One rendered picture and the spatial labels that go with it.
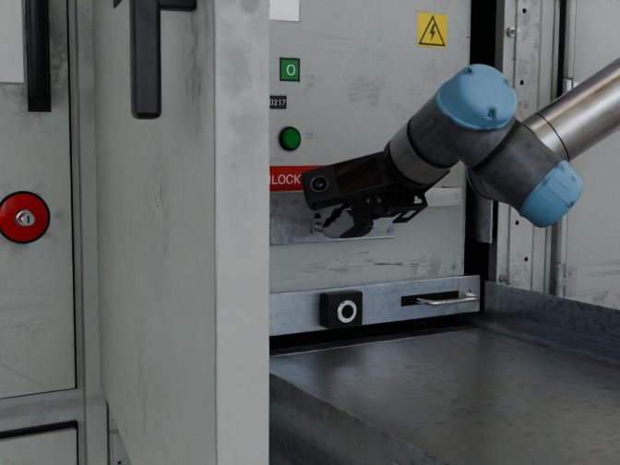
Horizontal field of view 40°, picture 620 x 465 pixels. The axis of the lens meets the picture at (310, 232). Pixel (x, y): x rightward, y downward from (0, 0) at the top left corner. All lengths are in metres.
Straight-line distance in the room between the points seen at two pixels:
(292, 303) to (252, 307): 0.75
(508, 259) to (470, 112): 0.52
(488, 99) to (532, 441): 0.35
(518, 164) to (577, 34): 0.54
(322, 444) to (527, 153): 0.39
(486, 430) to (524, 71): 0.67
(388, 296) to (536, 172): 0.42
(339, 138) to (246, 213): 0.80
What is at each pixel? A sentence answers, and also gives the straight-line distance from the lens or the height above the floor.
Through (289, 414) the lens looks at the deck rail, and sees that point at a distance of 0.81.
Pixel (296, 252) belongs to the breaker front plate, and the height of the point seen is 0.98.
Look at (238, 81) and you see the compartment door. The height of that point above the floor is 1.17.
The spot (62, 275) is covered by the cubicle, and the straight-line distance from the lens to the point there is 1.03.
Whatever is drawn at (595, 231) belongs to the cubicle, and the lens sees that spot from 1.50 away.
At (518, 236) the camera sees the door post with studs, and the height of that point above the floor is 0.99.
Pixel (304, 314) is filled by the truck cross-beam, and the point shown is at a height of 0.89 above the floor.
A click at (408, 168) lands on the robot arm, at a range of 1.00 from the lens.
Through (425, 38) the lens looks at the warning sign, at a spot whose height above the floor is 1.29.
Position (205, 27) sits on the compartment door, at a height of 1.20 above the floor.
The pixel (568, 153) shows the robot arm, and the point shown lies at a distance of 1.10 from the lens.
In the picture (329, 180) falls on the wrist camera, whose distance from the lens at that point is 1.04.
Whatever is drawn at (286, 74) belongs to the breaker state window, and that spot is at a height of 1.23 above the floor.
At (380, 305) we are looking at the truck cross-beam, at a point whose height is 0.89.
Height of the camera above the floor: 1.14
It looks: 6 degrees down
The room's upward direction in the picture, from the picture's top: straight up
